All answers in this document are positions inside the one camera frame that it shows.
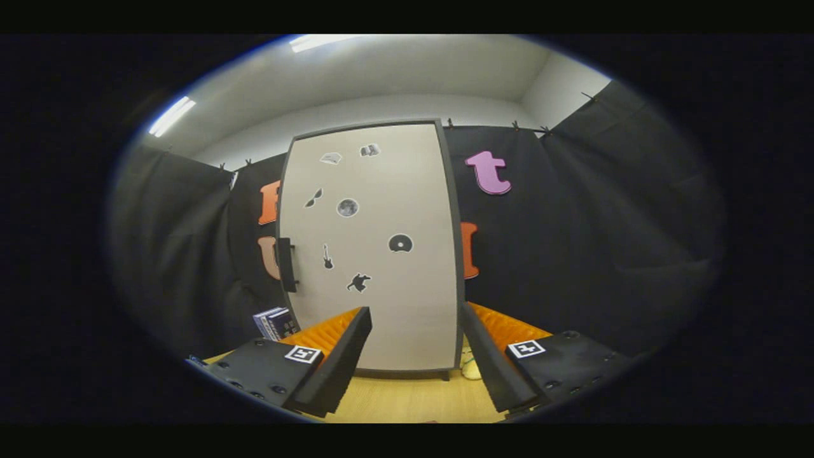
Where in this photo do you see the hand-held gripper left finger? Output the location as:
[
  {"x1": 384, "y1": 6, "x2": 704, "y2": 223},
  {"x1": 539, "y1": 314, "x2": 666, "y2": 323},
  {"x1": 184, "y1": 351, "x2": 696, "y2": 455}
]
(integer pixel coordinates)
[{"x1": 191, "y1": 307, "x2": 373, "y2": 419}]

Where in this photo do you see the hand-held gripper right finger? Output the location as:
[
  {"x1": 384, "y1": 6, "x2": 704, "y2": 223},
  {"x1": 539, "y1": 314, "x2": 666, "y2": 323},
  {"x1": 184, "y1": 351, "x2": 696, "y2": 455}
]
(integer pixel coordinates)
[{"x1": 459, "y1": 302, "x2": 633, "y2": 413}]

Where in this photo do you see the white cabinet door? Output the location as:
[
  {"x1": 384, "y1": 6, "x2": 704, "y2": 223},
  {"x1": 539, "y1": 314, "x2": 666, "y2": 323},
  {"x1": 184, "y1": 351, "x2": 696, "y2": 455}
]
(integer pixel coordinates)
[{"x1": 280, "y1": 124, "x2": 460, "y2": 371}]

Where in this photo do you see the black door handle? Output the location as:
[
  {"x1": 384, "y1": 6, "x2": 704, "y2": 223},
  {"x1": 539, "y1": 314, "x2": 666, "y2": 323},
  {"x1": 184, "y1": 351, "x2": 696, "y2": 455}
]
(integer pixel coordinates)
[{"x1": 277, "y1": 237, "x2": 300, "y2": 293}]

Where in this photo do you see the pale yellow soft object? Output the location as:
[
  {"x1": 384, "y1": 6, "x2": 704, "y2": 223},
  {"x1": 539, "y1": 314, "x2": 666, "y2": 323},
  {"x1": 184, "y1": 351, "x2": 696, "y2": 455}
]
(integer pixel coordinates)
[{"x1": 460, "y1": 347, "x2": 485, "y2": 381}]

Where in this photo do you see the grey cabinet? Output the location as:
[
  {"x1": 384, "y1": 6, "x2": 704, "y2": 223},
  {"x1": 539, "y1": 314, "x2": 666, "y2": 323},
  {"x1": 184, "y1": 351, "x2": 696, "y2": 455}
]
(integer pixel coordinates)
[{"x1": 275, "y1": 118, "x2": 466, "y2": 382}]

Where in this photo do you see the dark blue book set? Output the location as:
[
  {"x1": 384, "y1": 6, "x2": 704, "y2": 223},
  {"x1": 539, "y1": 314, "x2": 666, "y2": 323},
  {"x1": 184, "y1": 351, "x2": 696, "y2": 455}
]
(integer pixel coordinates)
[{"x1": 252, "y1": 307, "x2": 301, "y2": 343}]

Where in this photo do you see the black backdrop cloth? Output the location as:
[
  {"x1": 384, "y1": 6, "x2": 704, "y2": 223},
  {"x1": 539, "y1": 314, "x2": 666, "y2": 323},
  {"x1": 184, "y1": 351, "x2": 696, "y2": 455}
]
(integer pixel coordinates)
[{"x1": 108, "y1": 80, "x2": 729, "y2": 363}]

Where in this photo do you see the narrow ceiling light strip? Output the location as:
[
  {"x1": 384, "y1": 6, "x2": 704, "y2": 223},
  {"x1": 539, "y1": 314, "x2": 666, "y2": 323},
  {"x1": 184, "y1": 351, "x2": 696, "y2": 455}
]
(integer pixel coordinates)
[{"x1": 148, "y1": 95, "x2": 197, "y2": 138}]

